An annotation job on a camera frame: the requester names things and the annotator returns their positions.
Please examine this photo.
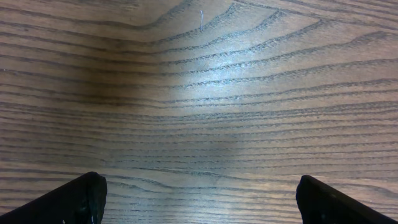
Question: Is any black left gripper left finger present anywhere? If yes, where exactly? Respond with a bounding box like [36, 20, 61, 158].
[1, 172, 107, 224]

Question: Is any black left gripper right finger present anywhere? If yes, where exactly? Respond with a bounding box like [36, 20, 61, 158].
[296, 175, 397, 224]

